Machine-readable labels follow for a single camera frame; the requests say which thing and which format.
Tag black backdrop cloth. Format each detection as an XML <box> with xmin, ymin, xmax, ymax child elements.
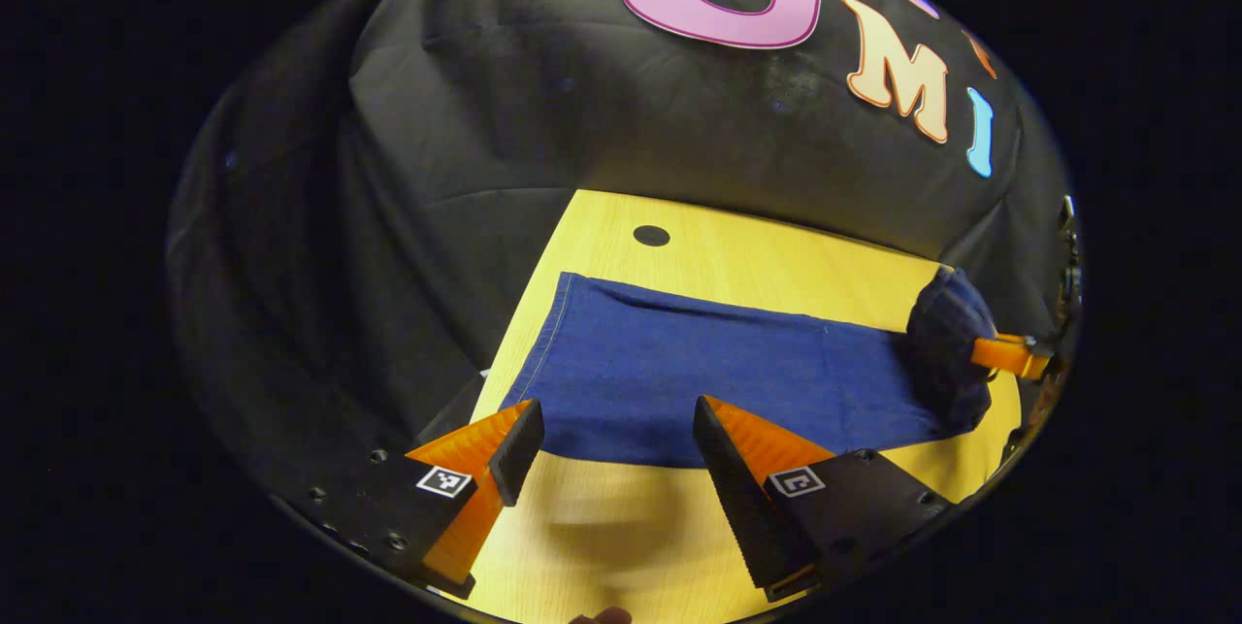
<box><xmin>165</xmin><ymin>0</ymin><xmax>1078</xmax><ymax>509</ymax></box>

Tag blue denim jeans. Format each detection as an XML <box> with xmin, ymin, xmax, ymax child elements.
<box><xmin>524</xmin><ymin>265</ymin><xmax>1000</xmax><ymax>470</ymax></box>

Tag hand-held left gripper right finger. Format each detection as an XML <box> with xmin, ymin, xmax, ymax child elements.
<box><xmin>693</xmin><ymin>395</ymin><xmax>957</xmax><ymax>604</ymax></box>

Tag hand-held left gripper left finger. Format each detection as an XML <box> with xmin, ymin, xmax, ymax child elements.
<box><xmin>291</xmin><ymin>398</ymin><xmax>546</xmax><ymax>602</ymax></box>

